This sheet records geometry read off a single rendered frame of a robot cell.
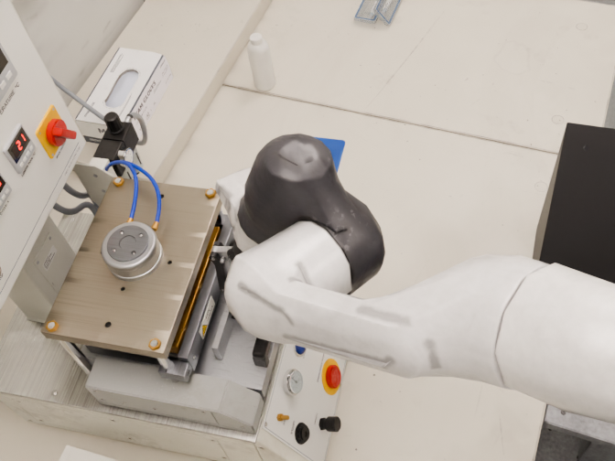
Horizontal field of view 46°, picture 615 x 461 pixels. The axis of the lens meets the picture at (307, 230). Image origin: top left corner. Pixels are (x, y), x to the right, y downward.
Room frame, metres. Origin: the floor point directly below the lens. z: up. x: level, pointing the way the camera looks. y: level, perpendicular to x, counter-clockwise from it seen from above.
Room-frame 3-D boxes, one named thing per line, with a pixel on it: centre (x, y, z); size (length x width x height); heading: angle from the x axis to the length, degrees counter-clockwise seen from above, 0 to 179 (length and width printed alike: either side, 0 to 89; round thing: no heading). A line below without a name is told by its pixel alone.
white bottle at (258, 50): (1.27, 0.04, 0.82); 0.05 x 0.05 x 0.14
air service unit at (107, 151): (0.84, 0.29, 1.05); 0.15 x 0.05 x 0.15; 159
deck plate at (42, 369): (0.60, 0.28, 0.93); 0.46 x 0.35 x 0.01; 69
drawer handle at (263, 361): (0.52, 0.08, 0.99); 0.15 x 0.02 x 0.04; 159
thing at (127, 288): (0.62, 0.27, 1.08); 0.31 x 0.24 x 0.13; 159
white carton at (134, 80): (1.22, 0.35, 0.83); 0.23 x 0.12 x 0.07; 155
